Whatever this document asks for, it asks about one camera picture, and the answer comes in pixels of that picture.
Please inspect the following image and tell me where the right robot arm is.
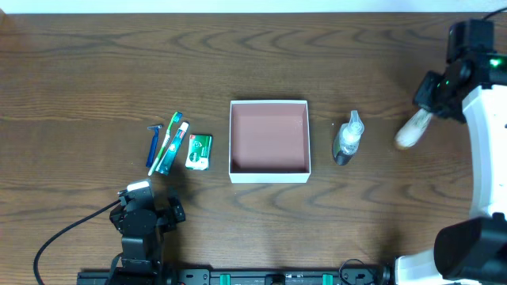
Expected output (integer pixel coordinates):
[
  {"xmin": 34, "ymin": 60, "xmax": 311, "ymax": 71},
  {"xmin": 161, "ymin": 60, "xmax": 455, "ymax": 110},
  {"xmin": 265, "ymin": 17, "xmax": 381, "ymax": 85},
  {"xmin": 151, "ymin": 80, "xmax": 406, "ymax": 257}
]
[{"xmin": 394, "ymin": 19, "xmax": 506, "ymax": 284}]

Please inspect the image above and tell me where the green Dettol soap bar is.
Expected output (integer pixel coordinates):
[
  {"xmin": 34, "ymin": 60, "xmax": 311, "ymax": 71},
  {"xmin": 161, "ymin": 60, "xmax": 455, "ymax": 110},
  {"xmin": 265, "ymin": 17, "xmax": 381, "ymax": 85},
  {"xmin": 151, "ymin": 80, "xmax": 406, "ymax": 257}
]
[{"xmin": 185, "ymin": 134, "xmax": 212, "ymax": 170}]

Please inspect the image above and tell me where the white cardboard box pink inside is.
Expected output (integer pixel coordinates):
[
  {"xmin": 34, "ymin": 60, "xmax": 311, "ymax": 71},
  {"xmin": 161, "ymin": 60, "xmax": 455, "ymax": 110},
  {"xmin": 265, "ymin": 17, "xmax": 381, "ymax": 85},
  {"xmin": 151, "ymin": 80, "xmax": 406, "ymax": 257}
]
[{"xmin": 228, "ymin": 100, "xmax": 311, "ymax": 184}]

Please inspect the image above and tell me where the green white toothbrush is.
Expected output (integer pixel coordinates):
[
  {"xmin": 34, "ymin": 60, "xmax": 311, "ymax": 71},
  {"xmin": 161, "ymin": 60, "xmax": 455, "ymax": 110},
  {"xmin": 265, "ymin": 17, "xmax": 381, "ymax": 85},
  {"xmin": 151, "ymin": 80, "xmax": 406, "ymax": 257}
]
[{"xmin": 148, "ymin": 112, "xmax": 183, "ymax": 176}]

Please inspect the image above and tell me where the blue disposable razor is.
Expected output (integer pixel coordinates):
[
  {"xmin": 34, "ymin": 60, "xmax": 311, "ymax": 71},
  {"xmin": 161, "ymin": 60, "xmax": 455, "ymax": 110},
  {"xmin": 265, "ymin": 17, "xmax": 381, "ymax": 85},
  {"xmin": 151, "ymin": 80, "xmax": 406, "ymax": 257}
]
[{"xmin": 146, "ymin": 124, "xmax": 163, "ymax": 168}]

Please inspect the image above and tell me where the teal toothpaste tube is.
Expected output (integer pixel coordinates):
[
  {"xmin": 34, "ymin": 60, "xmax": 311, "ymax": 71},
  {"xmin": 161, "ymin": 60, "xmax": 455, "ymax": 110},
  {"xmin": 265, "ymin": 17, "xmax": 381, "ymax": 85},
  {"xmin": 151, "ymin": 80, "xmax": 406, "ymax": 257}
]
[{"xmin": 155, "ymin": 122, "xmax": 189, "ymax": 175}]

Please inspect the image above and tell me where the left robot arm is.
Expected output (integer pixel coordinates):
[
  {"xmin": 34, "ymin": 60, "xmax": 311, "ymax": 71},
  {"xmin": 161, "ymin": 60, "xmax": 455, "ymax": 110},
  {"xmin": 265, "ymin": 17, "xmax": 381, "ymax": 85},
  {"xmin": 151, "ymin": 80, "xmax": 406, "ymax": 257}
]
[{"xmin": 105, "ymin": 178, "xmax": 185, "ymax": 285}]

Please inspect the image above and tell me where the white cream tube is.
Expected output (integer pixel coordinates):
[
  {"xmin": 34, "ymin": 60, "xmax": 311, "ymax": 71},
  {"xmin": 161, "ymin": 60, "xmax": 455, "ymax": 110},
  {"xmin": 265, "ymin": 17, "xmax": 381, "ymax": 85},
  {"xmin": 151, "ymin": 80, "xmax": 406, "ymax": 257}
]
[{"xmin": 395, "ymin": 109, "xmax": 433, "ymax": 150}]

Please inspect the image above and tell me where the clear spray bottle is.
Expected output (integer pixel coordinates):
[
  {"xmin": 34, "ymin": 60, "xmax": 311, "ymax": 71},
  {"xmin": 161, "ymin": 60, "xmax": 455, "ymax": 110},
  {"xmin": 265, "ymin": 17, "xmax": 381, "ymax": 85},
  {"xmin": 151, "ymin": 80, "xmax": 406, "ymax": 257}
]
[{"xmin": 332, "ymin": 110, "xmax": 364, "ymax": 165}]

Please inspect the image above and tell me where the black mounting rail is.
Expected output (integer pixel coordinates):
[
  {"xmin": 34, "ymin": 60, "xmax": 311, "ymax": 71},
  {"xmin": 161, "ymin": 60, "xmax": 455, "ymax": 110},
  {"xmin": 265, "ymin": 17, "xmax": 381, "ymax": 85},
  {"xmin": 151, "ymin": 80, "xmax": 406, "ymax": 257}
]
[{"xmin": 76, "ymin": 266, "xmax": 393, "ymax": 285}]

